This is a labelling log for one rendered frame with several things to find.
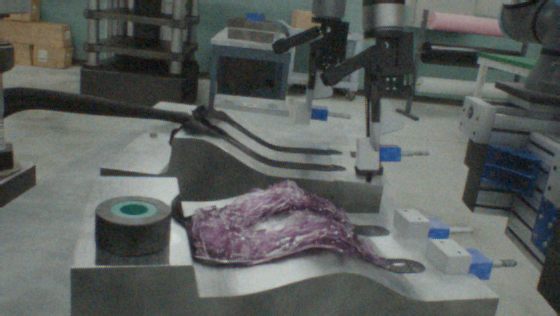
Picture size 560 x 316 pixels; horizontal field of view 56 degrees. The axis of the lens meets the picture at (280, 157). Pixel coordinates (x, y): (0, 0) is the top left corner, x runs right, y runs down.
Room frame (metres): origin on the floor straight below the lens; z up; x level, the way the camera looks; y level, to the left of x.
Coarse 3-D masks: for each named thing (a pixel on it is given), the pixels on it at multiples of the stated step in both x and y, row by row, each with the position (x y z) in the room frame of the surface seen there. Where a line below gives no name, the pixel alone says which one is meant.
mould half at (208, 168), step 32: (224, 128) 0.98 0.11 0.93; (256, 128) 1.12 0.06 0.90; (128, 160) 0.92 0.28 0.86; (160, 160) 0.95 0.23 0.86; (192, 160) 0.87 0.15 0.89; (224, 160) 0.87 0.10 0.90; (256, 160) 0.91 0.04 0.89; (288, 160) 0.97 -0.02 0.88; (320, 160) 0.98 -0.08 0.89; (352, 160) 1.00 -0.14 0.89; (192, 192) 0.87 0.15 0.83; (224, 192) 0.87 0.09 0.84; (320, 192) 0.87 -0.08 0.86; (352, 192) 0.86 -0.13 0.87
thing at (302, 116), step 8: (304, 104) 1.20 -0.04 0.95; (296, 112) 1.20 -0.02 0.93; (304, 112) 1.20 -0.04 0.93; (312, 112) 1.21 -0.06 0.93; (320, 112) 1.21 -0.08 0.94; (328, 112) 1.22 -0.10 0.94; (336, 112) 1.23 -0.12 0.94; (296, 120) 1.20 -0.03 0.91; (304, 120) 1.20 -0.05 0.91; (320, 120) 1.21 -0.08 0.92
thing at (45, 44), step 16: (32, 0) 6.84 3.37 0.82; (16, 16) 6.75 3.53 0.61; (32, 16) 6.82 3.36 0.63; (16, 32) 6.77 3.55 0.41; (32, 32) 6.78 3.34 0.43; (48, 32) 6.80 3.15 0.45; (64, 32) 6.87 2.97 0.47; (16, 48) 6.75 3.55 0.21; (32, 48) 6.84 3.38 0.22; (48, 48) 6.78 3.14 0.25; (64, 48) 6.82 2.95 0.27; (32, 64) 6.78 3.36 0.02; (48, 64) 6.78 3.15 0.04; (64, 64) 6.81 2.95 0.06
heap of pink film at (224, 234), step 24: (264, 192) 0.69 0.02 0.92; (288, 192) 0.69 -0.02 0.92; (192, 216) 0.64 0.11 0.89; (216, 216) 0.64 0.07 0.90; (240, 216) 0.65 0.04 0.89; (264, 216) 0.66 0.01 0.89; (312, 216) 0.62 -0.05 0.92; (336, 216) 0.71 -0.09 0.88; (192, 240) 0.60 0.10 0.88; (216, 240) 0.58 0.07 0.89; (240, 240) 0.57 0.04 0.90; (264, 240) 0.59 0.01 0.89; (288, 240) 0.57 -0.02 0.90; (312, 240) 0.57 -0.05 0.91; (336, 240) 0.58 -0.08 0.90; (360, 240) 0.63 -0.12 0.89; (240, 264) 0.55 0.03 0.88; (384, 264) 0.61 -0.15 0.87
